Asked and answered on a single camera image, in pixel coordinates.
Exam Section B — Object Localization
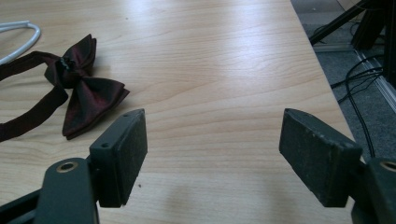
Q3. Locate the black cable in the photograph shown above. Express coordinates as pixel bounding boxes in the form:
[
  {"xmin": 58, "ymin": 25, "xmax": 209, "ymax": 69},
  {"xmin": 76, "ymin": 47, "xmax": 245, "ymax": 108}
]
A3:
[{"xmin": 330, "ymin": 54, "xmax": 385, "ymax": 159}]

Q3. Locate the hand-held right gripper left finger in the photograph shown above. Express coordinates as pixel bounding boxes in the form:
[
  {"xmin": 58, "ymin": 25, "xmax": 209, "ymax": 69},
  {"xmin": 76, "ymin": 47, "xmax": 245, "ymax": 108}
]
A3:
[{"xmin": 89, "ymin": 108, "xmax": 149, "ymax": 208}]

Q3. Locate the dark red bow tie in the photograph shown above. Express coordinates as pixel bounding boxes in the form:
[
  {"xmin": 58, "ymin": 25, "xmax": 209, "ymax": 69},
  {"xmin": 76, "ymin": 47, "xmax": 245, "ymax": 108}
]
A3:
[{"xmin": 0, "ymin": 34, "xmax": 131, "ymax": 143}]

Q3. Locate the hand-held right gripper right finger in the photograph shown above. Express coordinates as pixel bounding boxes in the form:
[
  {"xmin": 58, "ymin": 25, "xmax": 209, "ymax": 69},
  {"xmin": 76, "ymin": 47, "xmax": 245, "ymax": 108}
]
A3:
[{"xmin": 278, "ymin": 107, "xmax": 364, "ymax": 208}]

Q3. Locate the aluminium floor rail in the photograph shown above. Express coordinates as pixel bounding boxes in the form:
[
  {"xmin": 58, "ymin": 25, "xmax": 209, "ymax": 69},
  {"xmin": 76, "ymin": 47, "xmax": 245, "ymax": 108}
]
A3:
[{"xmin": 312, "ymin": 43, "xmax": 396, "ymax": 114}]

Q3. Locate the black metal stand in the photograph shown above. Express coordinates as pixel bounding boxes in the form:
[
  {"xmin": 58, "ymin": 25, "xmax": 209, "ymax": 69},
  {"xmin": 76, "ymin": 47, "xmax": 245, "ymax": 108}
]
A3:
[{"xmin": 308, "ymin": 0, "xmax": 396, "ymax": 90}]

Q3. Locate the white cable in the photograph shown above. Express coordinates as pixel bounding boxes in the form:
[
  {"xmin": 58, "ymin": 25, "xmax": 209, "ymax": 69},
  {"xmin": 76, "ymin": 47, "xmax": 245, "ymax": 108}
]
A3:
[{"xmin": 0, "ymin": 20, "xmax": 42, "ymax": 65}]

